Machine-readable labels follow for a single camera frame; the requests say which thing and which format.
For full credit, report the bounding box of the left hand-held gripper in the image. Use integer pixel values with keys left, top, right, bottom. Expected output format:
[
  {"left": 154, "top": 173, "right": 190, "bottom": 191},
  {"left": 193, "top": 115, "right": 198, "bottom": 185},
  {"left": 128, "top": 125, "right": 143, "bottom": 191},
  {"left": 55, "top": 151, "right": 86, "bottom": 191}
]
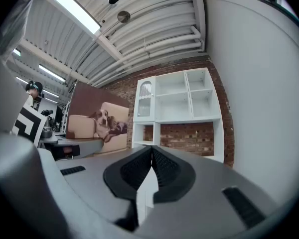
[{"left": 12, "top": 104, "right": 105, "bottom": 161}]

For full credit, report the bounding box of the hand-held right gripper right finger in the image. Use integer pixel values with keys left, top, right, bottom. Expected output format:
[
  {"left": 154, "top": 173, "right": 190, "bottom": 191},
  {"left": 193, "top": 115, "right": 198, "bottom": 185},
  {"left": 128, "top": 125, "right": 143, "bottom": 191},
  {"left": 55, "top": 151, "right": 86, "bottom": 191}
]
[{"left": 139, "top": 145, "right": 281, "bottom": 239}]

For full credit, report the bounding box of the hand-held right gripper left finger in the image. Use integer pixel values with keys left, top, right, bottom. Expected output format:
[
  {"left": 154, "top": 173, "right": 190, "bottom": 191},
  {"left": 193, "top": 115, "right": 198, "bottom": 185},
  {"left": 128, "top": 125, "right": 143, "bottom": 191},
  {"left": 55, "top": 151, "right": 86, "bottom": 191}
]
[{"left": 56, "top": 145, "right": 153, "bottom": 231}]

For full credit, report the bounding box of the brown book with dog picture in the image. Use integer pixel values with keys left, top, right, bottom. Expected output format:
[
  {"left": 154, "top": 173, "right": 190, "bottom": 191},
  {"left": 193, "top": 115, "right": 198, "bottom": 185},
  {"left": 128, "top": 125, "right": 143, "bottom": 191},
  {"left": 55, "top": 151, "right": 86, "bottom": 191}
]
[{"left": 65, "top": 81, "right": 130, "bottom": 157}]

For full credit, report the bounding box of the white shelving desk unit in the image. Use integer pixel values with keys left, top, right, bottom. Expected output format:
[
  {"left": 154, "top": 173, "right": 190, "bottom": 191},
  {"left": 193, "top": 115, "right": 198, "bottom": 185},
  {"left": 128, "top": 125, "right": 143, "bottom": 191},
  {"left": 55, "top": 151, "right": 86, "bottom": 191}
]
[{"left": 132, "top": 67, "right": 225, "bottom": 224}]

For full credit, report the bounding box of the black monitor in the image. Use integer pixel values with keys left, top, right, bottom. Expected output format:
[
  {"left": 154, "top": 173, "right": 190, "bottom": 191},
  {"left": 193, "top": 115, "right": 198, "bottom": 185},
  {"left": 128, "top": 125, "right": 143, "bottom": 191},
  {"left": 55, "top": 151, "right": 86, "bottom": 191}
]
[{"left": 54, "top": 105, "right": 64, "bottom": 132}]

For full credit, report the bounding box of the white glass cabinet door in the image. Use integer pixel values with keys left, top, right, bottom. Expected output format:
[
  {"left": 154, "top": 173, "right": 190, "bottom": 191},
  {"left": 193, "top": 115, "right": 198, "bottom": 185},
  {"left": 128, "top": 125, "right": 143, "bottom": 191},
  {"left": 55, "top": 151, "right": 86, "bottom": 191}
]
[{"left": 134, "top": 76, "right": 156, "bottom": 123}]

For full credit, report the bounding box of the white ceiling pipe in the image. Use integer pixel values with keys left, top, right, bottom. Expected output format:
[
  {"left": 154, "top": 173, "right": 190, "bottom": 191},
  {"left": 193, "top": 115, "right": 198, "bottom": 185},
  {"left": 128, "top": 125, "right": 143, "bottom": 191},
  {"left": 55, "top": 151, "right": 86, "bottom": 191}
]
[
  {"left": 109, "top": 25, "right": 202, "bottom": 46},
  {"left": 118, "top": 39, "right": 205, "bottom": 58}
]

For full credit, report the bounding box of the round metal ceiling fixture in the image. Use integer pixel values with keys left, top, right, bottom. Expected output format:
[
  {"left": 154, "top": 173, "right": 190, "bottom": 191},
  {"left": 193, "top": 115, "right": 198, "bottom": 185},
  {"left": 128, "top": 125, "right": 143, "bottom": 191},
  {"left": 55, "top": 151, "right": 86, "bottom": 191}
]
[{"left": 117, "top": 10, "right": 131, "bottom": 24}]

